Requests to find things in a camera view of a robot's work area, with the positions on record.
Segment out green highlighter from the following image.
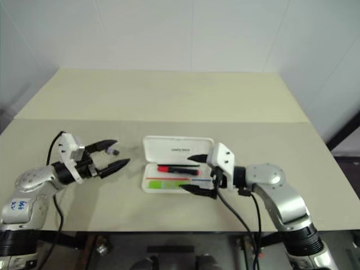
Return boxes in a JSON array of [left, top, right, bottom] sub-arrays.
[[148, 181, 186, 190]]

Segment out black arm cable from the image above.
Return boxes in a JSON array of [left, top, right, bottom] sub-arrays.
[[215, 185, 264, 270], [46, 130, 67, 254]]

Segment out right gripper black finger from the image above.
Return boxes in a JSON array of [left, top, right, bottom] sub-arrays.
[[187, 153, 210, 164], [181, 183, 217, 199]]

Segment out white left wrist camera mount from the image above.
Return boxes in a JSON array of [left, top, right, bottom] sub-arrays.
[[58, 133, 85, 185]]

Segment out white plastic pencil case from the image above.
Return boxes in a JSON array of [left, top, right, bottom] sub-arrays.
[[140, 135, 216, 195]]

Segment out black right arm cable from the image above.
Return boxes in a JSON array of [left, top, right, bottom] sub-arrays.
[[215, 185, 264, 270]]

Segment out black metal frame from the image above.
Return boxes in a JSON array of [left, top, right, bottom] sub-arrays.
[[326, 108, 360, 154]]

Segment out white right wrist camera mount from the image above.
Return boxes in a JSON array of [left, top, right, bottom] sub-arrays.
[[207, 142, 236, 192]]

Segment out dark marker with red cap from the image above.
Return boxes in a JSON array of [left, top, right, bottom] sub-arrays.
[[156, 165, 201, 176]]

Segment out black flat bar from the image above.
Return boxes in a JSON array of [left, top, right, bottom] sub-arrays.
[[146, 246, 195, 253]]

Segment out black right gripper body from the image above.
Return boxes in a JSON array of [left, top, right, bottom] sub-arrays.
[[208, 166, 229, 200]]

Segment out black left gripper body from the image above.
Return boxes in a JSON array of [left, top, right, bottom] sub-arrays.
[[70, 145, 102, 178]]

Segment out dark rounded shape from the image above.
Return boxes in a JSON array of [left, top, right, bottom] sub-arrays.
[[195, 254, 222, 270], [132, 255, 160, 270]]

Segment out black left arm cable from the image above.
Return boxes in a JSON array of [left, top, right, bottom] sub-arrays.
[[46, 130, 67, 254]]

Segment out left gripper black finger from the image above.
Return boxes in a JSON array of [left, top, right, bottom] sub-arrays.
[[84, 139, 118, 154], [98, 158, 131, 179]]

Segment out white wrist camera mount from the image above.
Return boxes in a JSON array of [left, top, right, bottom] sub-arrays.
[[207, 142, 236, 192], [58, 133, 85, 185]]

